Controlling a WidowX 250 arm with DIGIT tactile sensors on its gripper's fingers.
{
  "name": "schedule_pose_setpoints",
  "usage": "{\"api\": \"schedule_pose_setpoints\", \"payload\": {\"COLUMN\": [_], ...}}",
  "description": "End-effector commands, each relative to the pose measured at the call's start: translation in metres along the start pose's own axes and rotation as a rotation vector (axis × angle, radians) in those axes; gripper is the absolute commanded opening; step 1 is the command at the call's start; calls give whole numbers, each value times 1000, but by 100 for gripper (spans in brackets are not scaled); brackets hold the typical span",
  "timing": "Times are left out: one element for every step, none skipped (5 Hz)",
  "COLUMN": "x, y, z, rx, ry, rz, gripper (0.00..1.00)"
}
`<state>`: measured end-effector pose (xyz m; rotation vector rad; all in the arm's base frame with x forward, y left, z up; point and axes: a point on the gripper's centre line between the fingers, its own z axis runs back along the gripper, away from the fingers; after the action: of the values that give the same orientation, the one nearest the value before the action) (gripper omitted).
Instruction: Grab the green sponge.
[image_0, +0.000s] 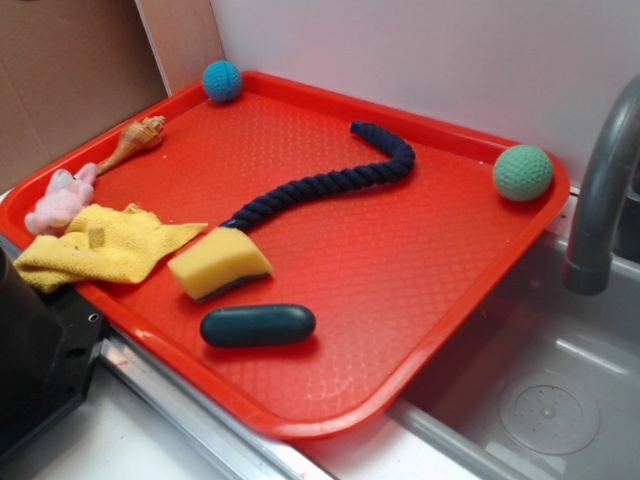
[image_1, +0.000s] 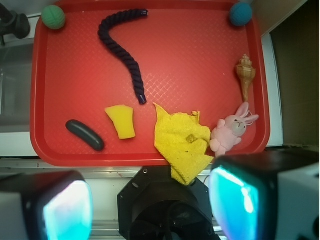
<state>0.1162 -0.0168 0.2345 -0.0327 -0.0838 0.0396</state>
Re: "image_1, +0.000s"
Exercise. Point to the pink plush bunny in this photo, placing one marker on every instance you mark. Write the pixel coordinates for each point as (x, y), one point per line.
(229, 131)

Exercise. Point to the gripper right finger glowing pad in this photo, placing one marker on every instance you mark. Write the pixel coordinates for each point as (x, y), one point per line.
(273, 195)

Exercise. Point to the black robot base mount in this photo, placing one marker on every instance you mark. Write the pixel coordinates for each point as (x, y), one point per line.
(154, 206)

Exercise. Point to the green ribbed ball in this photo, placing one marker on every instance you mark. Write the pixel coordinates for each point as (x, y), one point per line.
(53, 17)

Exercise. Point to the dark green cucumber toy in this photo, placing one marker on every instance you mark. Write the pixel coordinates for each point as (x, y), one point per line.
(86, 134)

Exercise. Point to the red plastic tray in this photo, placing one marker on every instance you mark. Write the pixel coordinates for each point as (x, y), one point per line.
(187, 52)

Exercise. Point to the yellow microfiber cloth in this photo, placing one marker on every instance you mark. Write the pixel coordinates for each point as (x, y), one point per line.
(183, 142)

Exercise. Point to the blue ribbed ball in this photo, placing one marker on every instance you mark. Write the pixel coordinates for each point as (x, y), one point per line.
(240, 14)

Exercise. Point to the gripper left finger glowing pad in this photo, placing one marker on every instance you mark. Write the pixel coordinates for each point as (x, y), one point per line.
(45, 206)

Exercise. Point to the yellow sponge piece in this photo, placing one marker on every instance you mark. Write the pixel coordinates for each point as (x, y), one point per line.
(122, 117)

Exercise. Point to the tan spiral seashell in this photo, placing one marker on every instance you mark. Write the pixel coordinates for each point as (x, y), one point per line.
(246, 74)

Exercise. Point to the black clamp knob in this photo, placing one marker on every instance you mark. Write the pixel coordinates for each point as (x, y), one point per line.
(13, 23)

